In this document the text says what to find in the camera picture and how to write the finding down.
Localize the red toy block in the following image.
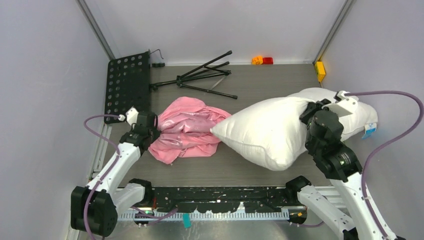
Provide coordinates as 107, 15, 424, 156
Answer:
262, 57, 274, 65

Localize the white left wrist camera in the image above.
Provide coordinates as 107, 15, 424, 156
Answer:
117, 106, 139, 126

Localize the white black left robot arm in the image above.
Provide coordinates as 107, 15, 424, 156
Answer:
70, 107, 161, 240

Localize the pink pillowcase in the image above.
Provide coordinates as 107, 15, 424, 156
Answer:
148, 96, 231, 165

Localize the black perforated music stand tray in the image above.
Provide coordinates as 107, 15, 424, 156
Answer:
104, 51, 151, 116

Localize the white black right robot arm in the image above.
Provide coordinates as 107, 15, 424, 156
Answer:
285, 99, 401, 240

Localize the aluminium slotted rail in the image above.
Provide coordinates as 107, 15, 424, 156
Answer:
118, 208, 306, 222

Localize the white pillow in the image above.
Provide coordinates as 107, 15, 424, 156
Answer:
210, 87, 379, 172

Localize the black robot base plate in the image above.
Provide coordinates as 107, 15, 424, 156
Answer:
141, 186, 303, 214

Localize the orange toy block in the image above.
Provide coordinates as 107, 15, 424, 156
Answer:
251, 55, 263, 65

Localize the black folded tripod stand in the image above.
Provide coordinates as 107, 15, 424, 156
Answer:
149, 50, 238, 100

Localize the yellow toy block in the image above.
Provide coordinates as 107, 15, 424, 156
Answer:
314, 61, 326, 83

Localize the teal tape piece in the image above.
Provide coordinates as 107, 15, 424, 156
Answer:
182, 213, 192, 229

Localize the blue white pillow tag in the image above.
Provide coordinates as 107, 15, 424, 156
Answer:
361, 122, 377, 139

